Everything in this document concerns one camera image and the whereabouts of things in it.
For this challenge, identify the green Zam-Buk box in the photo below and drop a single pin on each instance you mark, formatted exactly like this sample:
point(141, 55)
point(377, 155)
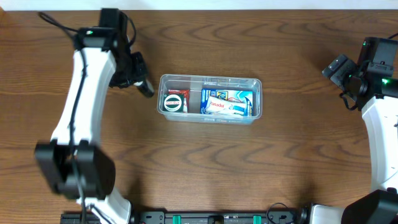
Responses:
point(173, 103)

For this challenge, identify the clear plastic container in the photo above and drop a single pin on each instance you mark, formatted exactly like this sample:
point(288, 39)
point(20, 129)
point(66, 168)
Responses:
point(195, 84)

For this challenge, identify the white Panadol box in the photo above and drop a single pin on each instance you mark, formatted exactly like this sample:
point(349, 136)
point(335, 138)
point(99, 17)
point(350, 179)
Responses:
point(219, 106)

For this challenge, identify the dark bottle white cap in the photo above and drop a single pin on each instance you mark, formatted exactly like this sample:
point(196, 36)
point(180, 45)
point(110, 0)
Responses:
point(145, 87)

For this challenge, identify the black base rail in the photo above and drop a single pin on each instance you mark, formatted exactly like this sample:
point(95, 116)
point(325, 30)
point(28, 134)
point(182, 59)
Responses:
point(276, 216)

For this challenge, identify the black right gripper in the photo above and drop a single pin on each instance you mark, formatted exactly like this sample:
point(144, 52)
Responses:
point(337, 69)

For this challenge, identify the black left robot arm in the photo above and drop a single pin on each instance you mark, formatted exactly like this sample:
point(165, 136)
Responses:
point(73, 163)

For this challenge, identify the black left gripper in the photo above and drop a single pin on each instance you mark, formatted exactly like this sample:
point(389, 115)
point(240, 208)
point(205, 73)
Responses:
point(134, 73)

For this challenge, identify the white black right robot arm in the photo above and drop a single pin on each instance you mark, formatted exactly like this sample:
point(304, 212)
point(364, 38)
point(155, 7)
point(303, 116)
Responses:
point(371, 85)

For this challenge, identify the blue Kool Fever box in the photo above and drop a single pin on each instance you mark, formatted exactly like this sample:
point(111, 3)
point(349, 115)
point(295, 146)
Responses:
point(239, 96)

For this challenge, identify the orange Panadol box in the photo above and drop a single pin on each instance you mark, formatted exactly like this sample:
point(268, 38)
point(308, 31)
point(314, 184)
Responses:
point(185, 94)

